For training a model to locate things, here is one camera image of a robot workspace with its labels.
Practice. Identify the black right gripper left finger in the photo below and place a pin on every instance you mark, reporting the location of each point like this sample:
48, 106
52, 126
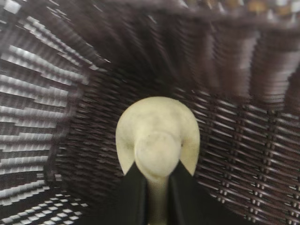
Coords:
131, 201

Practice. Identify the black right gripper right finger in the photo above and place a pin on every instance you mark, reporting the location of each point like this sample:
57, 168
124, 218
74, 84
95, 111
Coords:
189, 201

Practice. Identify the dark brown wicker basket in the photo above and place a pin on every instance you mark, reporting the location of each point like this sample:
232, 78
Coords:
234, 140

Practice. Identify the pale yellow egg yolk pastry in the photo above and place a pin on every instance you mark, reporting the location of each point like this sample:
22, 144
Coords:
159, 126

